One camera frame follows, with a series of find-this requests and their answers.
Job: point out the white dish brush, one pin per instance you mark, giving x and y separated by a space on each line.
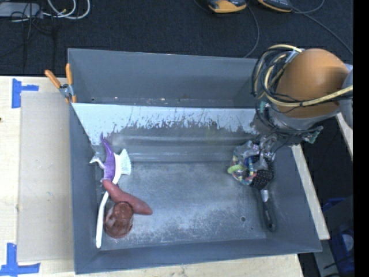
124 162

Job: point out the grey metal bin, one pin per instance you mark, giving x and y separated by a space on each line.
184 195

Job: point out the red-brown toy sweet potato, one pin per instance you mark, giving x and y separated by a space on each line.
124 198

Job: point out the black slotted spatula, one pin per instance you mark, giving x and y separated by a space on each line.
268 206

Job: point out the pale wood flat board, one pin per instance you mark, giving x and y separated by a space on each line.
43 177

